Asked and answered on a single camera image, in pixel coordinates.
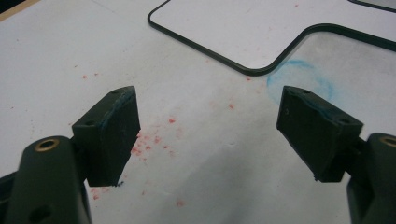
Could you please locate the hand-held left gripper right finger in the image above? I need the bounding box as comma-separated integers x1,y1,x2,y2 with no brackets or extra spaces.
276,85,364,184

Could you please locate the wooden table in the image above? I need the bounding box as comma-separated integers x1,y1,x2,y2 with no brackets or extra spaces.
0,0,42,22

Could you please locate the small whiteboard with handle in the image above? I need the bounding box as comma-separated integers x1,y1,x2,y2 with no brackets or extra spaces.
147,0,396,77

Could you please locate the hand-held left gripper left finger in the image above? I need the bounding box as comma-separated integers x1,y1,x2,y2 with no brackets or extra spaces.
71,85,142,188

